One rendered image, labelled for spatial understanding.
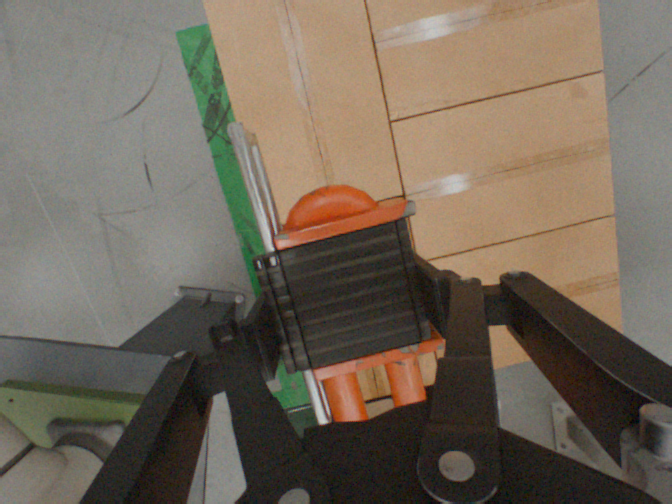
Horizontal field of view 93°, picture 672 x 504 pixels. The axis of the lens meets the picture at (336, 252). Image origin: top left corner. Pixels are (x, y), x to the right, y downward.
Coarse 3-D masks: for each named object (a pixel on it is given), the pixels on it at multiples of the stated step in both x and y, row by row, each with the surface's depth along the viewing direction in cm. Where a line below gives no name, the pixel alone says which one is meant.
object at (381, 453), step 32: (384, 416) 8; (416, 416) 7; (320, 448) 7; (352, 448) 7; (384, 448) 7; (416, 448) 6; (512, 448) 6; (544, 448) 6; (352, 480) 6; (384, 480) 6; (416, 480) 6; (512, 480) 5; (544, 480) 5; (576, 480) 5; (608, 480) 5
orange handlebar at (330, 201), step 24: (312, 192) 18; (336, 192) 17; (360, 192) 18; (288, 216) 18; (312, 216) 17; (336, 216) 18; (408, 360) 19; (336, 384) 19; (408, 384) 19; (336, 408) 20; (360, 408) 20
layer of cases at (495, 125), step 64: (256, 0) 80; (320, 0) 80; (384, 0) 81; (448, 0) 81; (512, 0) 82; (576, 0) 82; (256, 64) 82; (320, 64) 83; (384, 64) 83; (448, 64) 84; (512, 64) 85; (576, 64) 85; (256, 128) 85; (320, 128) 86; (384, 128) 86; (448, 128) 87; (512, 128) 88; (576, 128) 88; (384, 192) 90; (448, 192) 90; (512, 192) 91; (576, 192) 92; (448, 256) 94; (512, 256) 94; (576, 256) 95; (384, 384) 101
